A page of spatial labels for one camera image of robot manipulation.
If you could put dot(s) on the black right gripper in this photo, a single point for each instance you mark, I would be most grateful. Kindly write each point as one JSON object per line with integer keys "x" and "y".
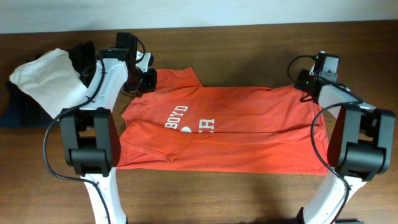
{"x": 302, "y": 83}

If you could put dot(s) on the orange printed t-shirt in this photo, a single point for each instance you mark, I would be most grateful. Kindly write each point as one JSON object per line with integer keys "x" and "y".
{"x": 184, "y": 125}

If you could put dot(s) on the black folded garment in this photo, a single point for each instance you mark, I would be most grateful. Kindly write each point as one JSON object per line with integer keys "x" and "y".
{"x": 24, "y": 112}

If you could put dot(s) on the white folded cloth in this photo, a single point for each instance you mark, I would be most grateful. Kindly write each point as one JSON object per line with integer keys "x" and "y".
{"x": 51, "y": 81}

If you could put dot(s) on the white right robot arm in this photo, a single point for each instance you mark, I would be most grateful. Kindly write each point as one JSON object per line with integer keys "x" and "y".
{"x": 359, "y": 149}

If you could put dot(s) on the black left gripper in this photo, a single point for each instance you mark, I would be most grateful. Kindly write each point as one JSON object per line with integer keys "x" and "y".
{"x": 148, "y": 83}

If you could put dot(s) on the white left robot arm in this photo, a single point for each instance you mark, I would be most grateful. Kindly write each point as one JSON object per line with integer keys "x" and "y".
{"x": 90, "y": 138}

